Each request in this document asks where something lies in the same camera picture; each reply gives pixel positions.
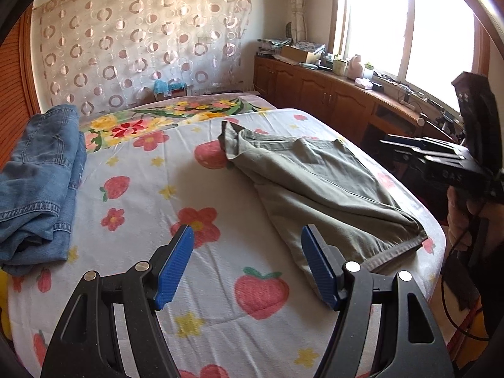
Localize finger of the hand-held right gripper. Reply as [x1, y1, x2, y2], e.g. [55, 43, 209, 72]
[380, 134, 442, 152]
[396, 147, 465, 167]

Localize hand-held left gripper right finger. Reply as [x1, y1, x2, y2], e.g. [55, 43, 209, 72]
[300, 224, 453, 378]

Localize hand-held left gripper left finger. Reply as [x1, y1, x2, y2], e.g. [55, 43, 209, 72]
[41, 224, 194, 378]

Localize green pants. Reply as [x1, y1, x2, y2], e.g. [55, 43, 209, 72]
[217, 119, 429, 298]

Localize person's right hand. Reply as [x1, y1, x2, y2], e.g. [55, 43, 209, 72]
[447, 184, 479, 261]

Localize strawberry print bed sheet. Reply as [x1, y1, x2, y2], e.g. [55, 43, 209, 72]
[8, 107, 447, 378]

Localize pale pink kettle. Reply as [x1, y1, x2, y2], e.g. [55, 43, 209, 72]
[347, 54, 365, 79]

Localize wooden cabinet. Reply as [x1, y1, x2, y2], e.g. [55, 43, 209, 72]
[253, 55, 465, 158]

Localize window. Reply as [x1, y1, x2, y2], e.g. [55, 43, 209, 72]
[331, 0, 489, 111]

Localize cardboard box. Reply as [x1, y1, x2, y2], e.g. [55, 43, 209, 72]
[280, 44, 321, 66]

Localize floral blanket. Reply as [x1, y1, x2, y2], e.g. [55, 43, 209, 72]
[79, 92, 276, 152]

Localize stack of patterned packets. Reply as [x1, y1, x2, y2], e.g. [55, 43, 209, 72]
[258, 37, 294, 58]

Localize blue jeans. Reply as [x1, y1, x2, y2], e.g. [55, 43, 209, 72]
[0, 104, 87, 276]

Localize beige window curtain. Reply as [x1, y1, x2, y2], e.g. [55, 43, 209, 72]
[285, 0, 349, 48]

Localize blue and white box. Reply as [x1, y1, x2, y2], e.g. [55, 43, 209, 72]
[152, 79, 189, 101]

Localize circle-patterned sheer curtain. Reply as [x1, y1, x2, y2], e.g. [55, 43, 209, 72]
[33, 0, 255, 117]

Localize wooden slatted wardrobe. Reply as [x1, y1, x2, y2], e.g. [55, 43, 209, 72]
[0, 8, 42, 166]

